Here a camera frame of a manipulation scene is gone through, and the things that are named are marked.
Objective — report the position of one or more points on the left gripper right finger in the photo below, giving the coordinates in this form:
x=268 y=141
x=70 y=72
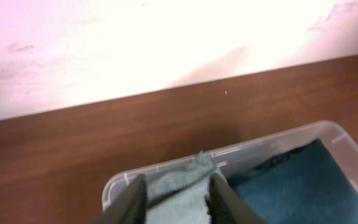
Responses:
x=225 y=207

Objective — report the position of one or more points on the clear plastic storage bin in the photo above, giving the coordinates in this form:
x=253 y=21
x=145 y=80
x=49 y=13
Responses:
x=235 y=158

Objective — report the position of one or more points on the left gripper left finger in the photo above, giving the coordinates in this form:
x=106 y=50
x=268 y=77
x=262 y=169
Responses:
x=129 y=207

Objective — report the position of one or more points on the light grey jeans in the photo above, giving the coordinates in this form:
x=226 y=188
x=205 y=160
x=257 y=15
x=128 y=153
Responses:
x=178 y=197

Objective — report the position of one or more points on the blue denim jeans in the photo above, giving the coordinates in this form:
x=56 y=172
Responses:
x=304 y=185

